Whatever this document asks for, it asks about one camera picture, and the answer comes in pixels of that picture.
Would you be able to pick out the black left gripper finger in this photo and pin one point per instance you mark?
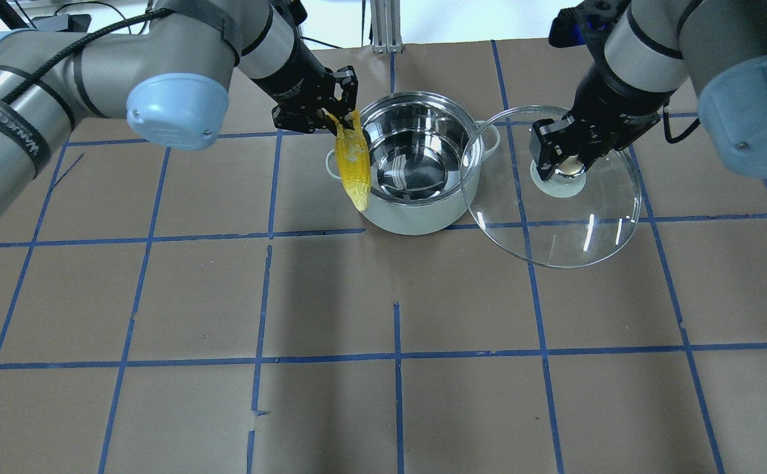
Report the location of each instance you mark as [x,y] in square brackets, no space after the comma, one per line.
[347,81]
[332,122]

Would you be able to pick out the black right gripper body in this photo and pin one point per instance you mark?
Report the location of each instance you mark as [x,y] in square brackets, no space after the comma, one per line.
[605,104]

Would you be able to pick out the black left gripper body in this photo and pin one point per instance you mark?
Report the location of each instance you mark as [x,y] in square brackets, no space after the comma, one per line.
[289,77]

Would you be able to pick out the yellow corn cob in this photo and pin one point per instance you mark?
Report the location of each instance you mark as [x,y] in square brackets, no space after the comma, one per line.
[352,156]

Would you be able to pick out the glass pot lid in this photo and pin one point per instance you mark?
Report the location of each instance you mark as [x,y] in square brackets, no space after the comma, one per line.
[548,189]

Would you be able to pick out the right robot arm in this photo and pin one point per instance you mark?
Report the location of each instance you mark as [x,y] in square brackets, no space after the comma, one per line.
[642,52]

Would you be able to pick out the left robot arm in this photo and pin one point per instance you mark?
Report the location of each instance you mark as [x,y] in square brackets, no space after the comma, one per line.
[166,72]

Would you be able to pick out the pale green steel pot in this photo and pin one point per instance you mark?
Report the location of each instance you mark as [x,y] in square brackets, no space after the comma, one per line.
[426,153]

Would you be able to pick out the brown paper table cover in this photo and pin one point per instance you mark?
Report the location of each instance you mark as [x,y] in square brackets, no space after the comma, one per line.
[228,311]

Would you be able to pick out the aluminium frame post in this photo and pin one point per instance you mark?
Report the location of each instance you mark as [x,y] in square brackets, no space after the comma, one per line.
[386,35]

